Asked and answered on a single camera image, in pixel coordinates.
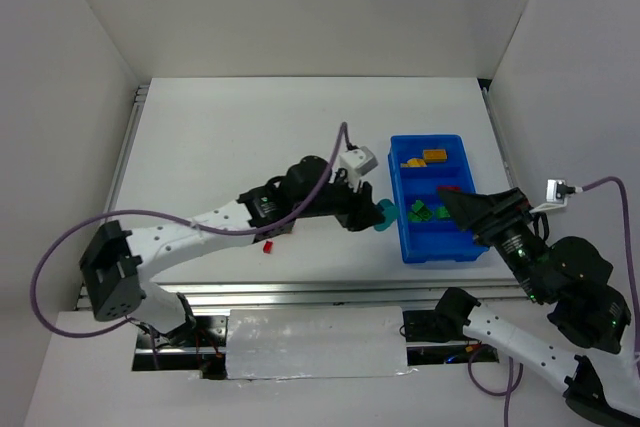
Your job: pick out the yellow lego brick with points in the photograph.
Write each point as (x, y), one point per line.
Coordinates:
(414, 163)

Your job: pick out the orange lego brick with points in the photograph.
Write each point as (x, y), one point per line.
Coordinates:
(434, 156)

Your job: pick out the green square lego brick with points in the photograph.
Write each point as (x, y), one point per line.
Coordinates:
(442, 214)

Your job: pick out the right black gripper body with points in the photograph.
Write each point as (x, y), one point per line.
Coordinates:
(498, 217)

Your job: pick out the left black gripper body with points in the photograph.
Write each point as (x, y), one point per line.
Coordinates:
(358, 208)

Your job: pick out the blue compartment tray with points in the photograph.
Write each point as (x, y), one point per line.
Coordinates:
(433, 240)

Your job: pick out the green lego with red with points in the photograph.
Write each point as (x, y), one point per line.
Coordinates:
(425, 214)

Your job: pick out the green curved lego brick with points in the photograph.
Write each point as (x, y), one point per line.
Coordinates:
(417, 206)

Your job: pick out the light blue oval lego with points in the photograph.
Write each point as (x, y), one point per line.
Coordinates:
(389, 212)

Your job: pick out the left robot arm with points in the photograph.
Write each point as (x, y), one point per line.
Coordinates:
(119, 266)

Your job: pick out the tiny red lego brick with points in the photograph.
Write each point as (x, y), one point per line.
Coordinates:
(268, 247)

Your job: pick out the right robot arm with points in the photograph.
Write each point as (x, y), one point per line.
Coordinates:
(599, 381)

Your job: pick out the small green lego brick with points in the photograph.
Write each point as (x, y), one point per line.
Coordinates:
(412, 217)

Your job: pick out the white foil cover plate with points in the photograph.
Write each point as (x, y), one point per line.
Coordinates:
(315, 343)

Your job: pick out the aluminium frame rail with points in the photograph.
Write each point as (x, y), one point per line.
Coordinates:
(218, 296)

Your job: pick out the small red lego brick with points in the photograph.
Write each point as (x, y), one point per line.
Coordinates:
(448, 188)

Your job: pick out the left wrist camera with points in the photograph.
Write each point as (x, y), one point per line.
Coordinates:
(357, 163)

